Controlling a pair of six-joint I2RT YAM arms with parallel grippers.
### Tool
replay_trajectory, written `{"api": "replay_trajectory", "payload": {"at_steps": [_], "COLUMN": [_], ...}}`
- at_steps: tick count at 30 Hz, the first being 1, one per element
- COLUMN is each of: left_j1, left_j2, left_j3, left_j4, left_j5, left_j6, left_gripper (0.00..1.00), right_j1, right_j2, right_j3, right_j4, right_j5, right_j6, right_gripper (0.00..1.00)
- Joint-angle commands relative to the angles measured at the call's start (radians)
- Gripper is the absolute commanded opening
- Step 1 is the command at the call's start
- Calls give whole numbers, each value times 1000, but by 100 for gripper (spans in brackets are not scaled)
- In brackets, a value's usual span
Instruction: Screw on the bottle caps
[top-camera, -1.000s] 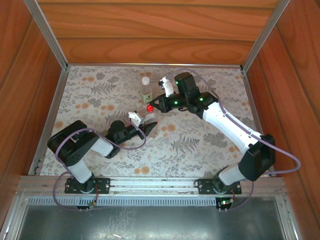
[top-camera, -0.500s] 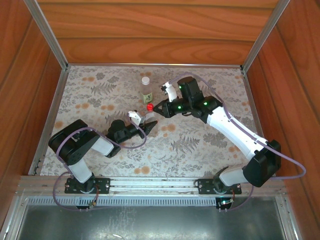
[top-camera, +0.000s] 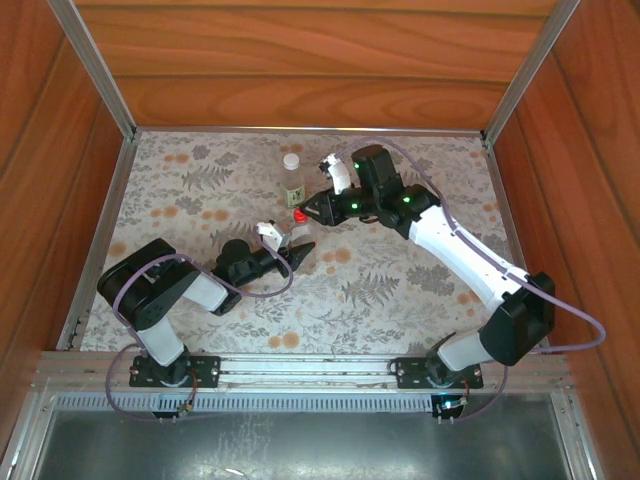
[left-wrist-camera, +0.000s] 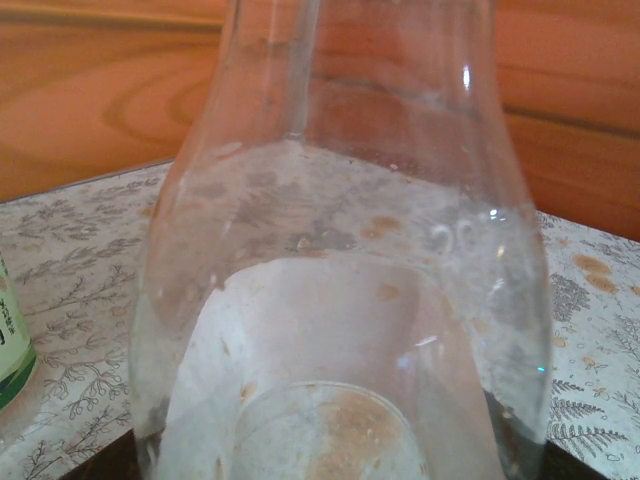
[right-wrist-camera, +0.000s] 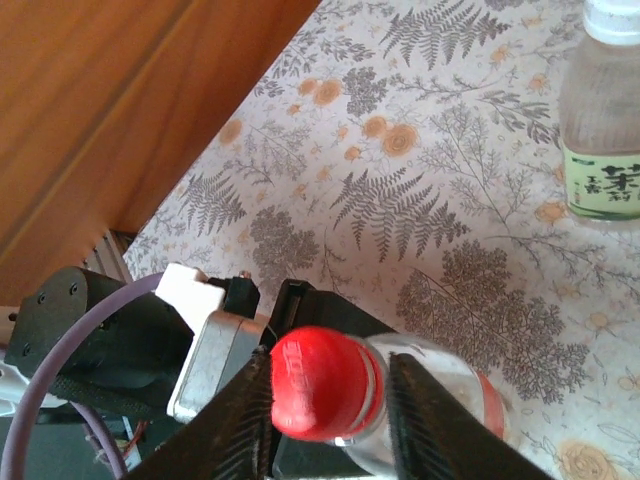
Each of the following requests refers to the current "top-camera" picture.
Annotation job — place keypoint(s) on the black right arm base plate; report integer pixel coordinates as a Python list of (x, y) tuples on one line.
[(410, 372)]

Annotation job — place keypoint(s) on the aluminium lower frame rail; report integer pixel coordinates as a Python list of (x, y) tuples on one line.
[(575, 440), (25, 440)]

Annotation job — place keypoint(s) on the clear bottle green label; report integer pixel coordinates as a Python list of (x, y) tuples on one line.
[(293, 187)]

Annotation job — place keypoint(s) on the white bottle cap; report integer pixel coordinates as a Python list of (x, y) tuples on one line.
[(291, 160)]

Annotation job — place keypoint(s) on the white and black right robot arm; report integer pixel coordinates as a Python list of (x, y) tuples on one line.
[(465, 260)]

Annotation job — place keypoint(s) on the clear bottle red label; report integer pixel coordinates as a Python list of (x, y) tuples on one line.
[(301, 234)]

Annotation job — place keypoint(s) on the small circuit board green light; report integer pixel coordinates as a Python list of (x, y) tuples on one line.
[(450, 406)]

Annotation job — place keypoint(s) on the red bottle cap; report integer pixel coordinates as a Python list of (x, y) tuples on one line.
[(300, 216)]

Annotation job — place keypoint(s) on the grey sheet metal panel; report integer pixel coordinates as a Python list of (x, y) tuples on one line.
[(300, 445)]

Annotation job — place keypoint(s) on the aluminium frame post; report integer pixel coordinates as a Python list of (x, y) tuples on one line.
[(530, 70), (95, 70)]

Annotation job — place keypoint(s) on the aluminium side rail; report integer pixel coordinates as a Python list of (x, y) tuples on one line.
[(502, 200), (105, 235)]

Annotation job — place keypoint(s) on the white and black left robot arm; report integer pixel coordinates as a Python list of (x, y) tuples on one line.
[(160, 342)]

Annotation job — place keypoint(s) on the floral tablecloth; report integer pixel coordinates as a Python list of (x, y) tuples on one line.
[(350, 320)]

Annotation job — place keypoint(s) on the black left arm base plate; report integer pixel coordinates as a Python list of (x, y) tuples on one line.
[(205, 372)]

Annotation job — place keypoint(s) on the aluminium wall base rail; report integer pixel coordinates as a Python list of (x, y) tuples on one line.
[(250, 130)]

